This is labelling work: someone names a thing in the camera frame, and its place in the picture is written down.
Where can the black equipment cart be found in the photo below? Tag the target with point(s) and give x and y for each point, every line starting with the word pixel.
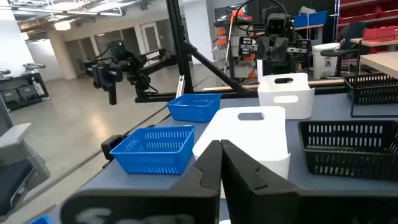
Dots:
pixel 18 93

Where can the light wood table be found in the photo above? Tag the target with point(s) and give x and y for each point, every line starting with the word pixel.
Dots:
pixel 382 62
pixel 373 42

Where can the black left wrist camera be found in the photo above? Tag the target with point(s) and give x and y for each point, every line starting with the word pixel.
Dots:
pixel 276 26

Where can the black aluminium table frame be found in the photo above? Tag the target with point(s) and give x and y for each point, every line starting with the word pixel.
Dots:
pixel 178 46

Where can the blue storage bin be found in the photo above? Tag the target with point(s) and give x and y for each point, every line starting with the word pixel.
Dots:
pixel 311 19

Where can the black slotted plastic basket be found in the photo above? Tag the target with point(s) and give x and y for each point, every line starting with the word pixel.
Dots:
pixel 367 88
pixel 348 148

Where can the ceiling light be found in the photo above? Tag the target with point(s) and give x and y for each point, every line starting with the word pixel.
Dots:
pixel 62 25

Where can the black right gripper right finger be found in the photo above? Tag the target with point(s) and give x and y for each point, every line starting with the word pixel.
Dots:
pixel 264 202

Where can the background black robot arm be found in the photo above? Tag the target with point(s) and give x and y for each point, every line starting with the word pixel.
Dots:
pixel 161 60

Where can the grey furniture unit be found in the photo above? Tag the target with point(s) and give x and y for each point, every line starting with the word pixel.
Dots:
pixel 15 149

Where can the parts rack with orange items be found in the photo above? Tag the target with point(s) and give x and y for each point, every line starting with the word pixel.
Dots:
pixel 222 56

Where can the white trash bin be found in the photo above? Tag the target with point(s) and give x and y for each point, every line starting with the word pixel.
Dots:
pixel 320 62

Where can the background black robot gripper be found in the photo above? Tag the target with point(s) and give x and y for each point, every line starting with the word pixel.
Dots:
pixel 107 74

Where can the red storage bin rack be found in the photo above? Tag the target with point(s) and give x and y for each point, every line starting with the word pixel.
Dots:
pixel 357 15

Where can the black table-level camera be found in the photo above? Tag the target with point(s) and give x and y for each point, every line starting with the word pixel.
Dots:
pixel 110 146

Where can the blue slotted plastic basket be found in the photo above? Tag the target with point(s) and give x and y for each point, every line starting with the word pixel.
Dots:
pixel 42 220
pixel 186 115
pixel 146 158

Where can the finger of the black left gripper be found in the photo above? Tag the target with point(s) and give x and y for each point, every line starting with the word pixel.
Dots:
pixel 265 49
pixel 280 49

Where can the black office chair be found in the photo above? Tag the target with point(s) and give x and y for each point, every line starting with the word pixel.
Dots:
pixel 351 34

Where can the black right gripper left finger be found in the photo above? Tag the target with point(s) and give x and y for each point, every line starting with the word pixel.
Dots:
pixel 174 205

